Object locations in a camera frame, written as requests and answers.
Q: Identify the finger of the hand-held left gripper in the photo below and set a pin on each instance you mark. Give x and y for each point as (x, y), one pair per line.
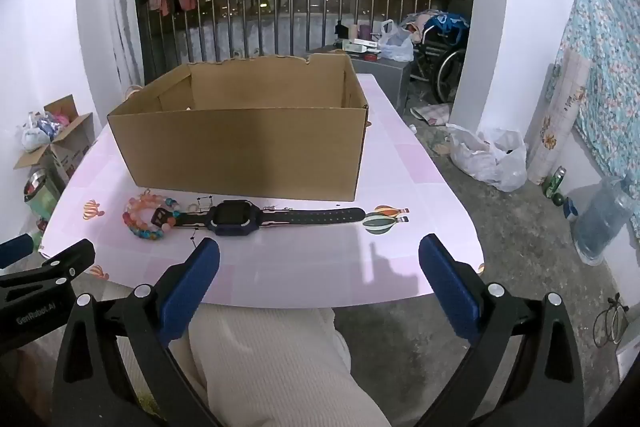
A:
(50, 269)
(15, 250)

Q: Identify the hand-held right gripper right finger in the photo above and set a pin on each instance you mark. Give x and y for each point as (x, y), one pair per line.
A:
(450, 289)

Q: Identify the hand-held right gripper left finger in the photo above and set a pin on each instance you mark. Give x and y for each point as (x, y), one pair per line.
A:
(192, 287)

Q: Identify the black smartwatch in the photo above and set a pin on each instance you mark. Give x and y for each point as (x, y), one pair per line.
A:
(232, 218)

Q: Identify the large brown cardboard box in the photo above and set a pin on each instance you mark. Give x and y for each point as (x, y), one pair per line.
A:
(250, 147)

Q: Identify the green bin with metal bowl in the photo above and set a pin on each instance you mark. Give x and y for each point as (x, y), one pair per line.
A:
(42, 197)

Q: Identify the person's legs in cream pants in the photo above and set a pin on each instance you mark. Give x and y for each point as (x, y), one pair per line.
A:
(275, 367)

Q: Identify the small open cardboard box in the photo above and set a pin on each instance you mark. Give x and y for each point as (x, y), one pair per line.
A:
(70, 147)

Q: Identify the white plastic bag with print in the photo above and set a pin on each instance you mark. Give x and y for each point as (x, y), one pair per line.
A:
(34, 134)

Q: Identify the pink balloon print tablecloth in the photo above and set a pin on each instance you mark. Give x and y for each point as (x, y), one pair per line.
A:
(400, 167)

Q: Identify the large white plastic bag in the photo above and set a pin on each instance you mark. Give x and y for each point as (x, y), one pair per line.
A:
(492, 159)

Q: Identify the small green glass bottle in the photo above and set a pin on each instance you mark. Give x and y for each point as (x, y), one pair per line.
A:
(554, 187)

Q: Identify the clear water jug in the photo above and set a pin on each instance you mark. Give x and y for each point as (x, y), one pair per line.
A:
(602, 222)

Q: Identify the crumpled paper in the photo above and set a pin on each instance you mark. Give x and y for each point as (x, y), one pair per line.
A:
(432, 113)

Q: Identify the rolled floral mat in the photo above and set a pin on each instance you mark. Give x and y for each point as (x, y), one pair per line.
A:
(560, 117)

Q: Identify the wheelchair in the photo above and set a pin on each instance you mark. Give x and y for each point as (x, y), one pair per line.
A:
(445, 72)

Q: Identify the grey cabinet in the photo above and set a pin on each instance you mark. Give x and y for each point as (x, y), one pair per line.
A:
(390, 79)

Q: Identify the white plastic bag with clothes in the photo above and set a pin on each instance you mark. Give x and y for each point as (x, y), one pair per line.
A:
(397, 44)

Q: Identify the flat white box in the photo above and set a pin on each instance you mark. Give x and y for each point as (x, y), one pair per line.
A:
(364, 47)

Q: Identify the blue bag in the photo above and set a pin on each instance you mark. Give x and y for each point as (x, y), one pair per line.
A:
(450, 24)

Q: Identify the blue floral cloth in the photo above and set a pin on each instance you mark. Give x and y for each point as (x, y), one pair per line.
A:
(605, 72)

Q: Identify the purple cup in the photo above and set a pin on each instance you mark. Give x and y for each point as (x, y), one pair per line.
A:
(365, 32)

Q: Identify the black bottle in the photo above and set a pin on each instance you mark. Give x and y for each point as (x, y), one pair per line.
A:
(340, 32)

